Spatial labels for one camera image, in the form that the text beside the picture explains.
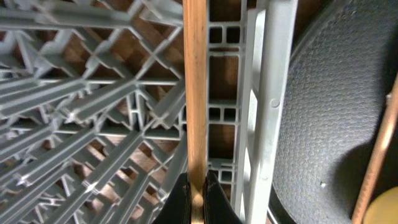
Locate grey dishwasher rack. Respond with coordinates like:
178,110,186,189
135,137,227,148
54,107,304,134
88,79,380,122
1,1,298,223

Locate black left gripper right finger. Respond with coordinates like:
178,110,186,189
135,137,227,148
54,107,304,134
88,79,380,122
203,172,242,224

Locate wooden chopstick on tray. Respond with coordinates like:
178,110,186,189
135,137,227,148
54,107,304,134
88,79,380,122
351,77,397,224

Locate yellow bowl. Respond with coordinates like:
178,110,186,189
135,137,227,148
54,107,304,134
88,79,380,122
363,187,398,224

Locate wooden chopstick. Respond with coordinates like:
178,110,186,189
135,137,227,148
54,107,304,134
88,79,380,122
351,77,397,224
183,0,207,224

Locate round black tray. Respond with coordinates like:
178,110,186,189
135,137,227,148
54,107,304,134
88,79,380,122
270,0,397,223

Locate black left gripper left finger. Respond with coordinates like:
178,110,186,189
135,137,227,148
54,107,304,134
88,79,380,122
152,173,190,224

